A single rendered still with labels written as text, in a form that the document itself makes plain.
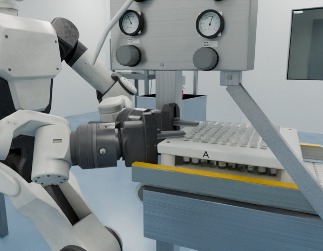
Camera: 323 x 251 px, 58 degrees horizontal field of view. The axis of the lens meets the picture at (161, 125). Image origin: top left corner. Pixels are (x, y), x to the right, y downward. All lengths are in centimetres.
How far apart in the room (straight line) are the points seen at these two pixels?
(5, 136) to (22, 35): 36
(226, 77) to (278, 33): 503
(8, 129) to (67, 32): 57
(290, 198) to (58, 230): 62
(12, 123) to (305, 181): 46
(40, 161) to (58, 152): 3
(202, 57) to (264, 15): 519
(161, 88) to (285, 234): 48
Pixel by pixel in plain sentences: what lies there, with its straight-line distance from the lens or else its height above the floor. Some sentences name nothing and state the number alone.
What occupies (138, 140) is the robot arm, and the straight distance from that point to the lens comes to 56.
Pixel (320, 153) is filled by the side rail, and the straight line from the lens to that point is 76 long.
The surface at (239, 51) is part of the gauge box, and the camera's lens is 43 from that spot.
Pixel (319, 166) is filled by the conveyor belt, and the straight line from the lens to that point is 73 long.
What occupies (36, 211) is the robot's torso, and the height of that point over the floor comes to 71.
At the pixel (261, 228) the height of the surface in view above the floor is 85.
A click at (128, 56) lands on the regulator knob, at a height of 112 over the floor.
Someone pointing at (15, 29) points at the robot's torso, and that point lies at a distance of 83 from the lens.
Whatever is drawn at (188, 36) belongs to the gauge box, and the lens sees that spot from 45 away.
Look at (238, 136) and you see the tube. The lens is 57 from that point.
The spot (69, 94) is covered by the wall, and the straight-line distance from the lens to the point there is 676.
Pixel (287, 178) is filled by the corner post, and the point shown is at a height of 93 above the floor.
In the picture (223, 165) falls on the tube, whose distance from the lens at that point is 55.
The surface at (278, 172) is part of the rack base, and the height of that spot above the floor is 92.
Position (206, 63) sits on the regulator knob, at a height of 111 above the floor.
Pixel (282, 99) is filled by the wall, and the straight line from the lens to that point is 546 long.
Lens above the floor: 111
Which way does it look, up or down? 12 degrees down
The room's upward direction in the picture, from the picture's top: straight up
